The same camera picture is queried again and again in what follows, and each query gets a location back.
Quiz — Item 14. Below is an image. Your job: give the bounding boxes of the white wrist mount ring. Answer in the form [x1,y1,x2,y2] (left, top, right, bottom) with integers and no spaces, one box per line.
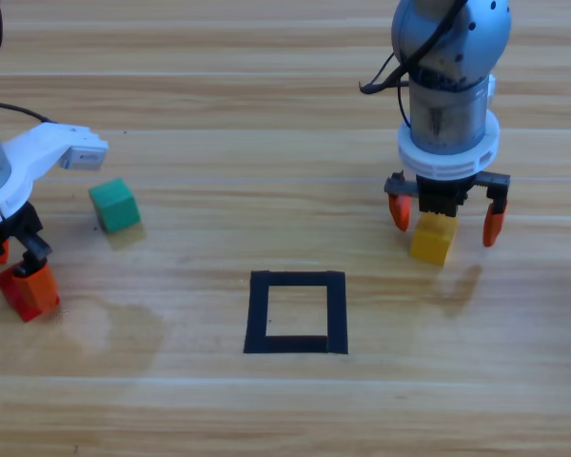
[0,122,109,234]
[398,73,501,181]

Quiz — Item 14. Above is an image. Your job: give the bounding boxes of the red wooden block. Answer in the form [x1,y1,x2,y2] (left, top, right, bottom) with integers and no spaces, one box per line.
[0,266,61,324]

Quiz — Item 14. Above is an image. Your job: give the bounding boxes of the yellow wooden block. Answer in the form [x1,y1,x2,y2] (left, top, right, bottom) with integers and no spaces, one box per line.
[408,211,460,267]

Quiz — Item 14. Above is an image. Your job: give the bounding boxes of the black tape square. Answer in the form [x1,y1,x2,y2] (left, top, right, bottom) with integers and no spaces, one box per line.
[243,269,349,356]

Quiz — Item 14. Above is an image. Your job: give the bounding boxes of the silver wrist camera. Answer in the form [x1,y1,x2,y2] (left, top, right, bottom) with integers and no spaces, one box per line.
[59,146,107,171]

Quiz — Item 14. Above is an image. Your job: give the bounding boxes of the green wooden block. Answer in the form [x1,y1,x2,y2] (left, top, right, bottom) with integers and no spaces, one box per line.
[88,178,142,234]

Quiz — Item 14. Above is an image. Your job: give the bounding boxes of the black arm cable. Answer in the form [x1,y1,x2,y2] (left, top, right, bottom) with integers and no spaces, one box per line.
[358,0,467,129]
[0,0,58,125]

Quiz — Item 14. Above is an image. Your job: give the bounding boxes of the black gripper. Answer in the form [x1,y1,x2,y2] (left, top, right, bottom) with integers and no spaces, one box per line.
[384,171,511,248]
[0,202,61,313]

